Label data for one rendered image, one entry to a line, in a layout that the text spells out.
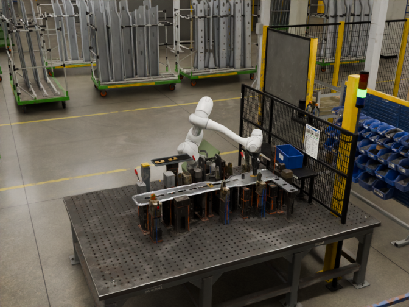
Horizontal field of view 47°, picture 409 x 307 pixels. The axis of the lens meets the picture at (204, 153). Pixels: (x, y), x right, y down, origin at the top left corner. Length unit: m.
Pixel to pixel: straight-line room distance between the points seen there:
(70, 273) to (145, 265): 1.39
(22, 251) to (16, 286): 0.58
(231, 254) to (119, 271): 0.89
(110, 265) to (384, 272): 2.78
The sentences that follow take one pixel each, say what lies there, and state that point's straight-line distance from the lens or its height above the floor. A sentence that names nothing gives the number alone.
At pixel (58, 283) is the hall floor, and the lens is 4.86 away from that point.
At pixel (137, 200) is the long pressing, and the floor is 1.00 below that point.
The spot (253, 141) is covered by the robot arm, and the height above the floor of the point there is 1.42.
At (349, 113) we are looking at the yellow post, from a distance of 4.17.
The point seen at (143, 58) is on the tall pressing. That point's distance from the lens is 11.25.
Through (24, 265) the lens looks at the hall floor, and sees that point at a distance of 5.21.
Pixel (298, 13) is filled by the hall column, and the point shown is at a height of 1.72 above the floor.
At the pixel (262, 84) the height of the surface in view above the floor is 1.14.
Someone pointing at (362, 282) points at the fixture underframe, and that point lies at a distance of 4.93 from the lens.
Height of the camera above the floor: 2.88
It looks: 22 degrees down
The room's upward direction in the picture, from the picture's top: 1 degrees clockwise
